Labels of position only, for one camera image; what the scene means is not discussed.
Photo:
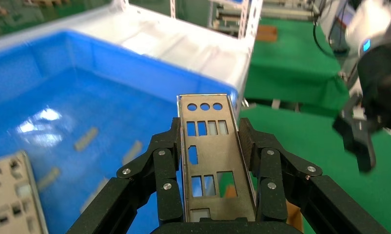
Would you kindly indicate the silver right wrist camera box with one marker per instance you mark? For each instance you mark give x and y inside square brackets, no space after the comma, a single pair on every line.
[370,22]

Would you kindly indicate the blue plastic tray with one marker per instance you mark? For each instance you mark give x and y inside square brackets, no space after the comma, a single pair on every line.
[85,97]

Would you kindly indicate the silver metal I/O shield plate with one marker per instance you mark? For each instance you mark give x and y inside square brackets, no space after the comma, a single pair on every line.
[211,155]
[6,193]

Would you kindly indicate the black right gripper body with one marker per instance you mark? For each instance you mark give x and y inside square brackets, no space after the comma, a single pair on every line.
[379,84]

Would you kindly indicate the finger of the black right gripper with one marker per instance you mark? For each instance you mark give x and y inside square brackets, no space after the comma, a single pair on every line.
[357,139]

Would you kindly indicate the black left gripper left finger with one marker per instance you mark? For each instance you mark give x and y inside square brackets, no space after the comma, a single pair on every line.
[163,168]

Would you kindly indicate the small brown carton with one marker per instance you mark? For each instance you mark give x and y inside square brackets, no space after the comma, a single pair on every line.
[266,33]

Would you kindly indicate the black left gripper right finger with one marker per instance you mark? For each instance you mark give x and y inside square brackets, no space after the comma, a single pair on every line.
[269,168]

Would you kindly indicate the grey perforated steel upright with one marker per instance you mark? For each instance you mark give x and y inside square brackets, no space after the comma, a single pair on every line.
[173,8]
[252,19]

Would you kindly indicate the green cloth covered table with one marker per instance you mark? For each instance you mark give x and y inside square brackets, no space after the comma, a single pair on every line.
[292,64]

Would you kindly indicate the grey tape strip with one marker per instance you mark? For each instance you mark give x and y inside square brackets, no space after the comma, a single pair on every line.
[92,193]
[48,178]
[132,152]
[85,139]

